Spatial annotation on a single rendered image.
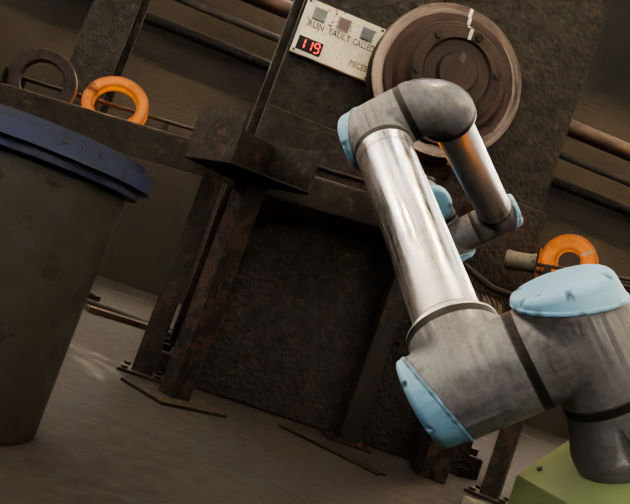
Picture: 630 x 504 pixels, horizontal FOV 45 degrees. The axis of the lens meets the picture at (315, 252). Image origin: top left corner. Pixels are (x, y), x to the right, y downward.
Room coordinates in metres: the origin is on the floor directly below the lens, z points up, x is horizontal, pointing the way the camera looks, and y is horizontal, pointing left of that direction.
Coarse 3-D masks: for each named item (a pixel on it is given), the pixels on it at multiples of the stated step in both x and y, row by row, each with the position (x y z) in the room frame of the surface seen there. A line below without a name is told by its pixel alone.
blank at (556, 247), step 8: (552, 240) 2.16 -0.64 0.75; (560, 240) 2.15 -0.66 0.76; (568, 240) 2.14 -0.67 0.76; (576, 240) 2.14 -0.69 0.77; (584, 240) 2.13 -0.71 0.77; (544, 248) 2.17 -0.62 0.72; (552, 248) 2.16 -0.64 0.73; (560, 248) 2.15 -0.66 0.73; (568, 248) 2.14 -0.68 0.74; (576, 248) 2.13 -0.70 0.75; (584, 248) 2.12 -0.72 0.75; (592, 248) 2.11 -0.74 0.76; (544, 256) 2.17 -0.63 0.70; (552, 256) 2.16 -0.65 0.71; (584, 256) 2.12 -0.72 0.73; (592, 256) 2.11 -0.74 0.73; (552, 264) 2.15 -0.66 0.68
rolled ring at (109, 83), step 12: (96, 84) 2.14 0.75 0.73; (108, 84) 2.15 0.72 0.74; (120, 84) 2.16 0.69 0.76; (132, 84) 2.17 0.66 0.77; (84, 96) 2.12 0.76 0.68; (96, 96) 2.15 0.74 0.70; (132, 96) 2.17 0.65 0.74; (144, 96) 2.16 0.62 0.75; (144, 108) 2.15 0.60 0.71; (132, 120) 2.13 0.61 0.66; (144, 120) 2.15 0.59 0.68
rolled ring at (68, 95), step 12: (36, 48) 2.08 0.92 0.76; (24, 60) 2.07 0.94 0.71; (36, 60) 2.08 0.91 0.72; (48, 60) 2.08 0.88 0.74; (60, 60) 2.09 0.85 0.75; (12, 72) 2.07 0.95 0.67; (72, 72) 2.09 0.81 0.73; (12, 84) 2.07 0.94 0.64; (72, 84) 2.09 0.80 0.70; (60, 96) 2.09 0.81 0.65; (72, 96) 2.10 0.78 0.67
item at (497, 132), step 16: (416, 16) 2.19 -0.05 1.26; (480, 16) 2.22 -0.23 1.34; (496, 32) 2.23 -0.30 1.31; (384, 48) 2.19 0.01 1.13; (512, 48) 2.24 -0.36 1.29; (512, 64) 2.24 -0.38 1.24; (512, 96) 2.25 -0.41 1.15; (512, 112) 2.25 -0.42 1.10; (496, 128) 2.24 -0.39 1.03; (416, 144) 2.21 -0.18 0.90; (432, 144) 2.22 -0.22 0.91
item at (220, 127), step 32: (224, 128) 1.81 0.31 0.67; (192, 160) 1.92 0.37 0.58; (224, 160) 1.77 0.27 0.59; (256, 160) 2.05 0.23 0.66; (288, 160) 2.02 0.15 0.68; (320, 160) 1.93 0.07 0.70; (256, 192) 1.91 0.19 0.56; (224, 224) 1.92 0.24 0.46; (224, 256) 1.89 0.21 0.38; (224, 288) 1.92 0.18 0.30; (192, 320) 1.91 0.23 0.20; (192, 352) 1.90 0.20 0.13; (128, 384) 1.90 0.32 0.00; (192, 384) 1.92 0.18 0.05; (224, 416) 1.92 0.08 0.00
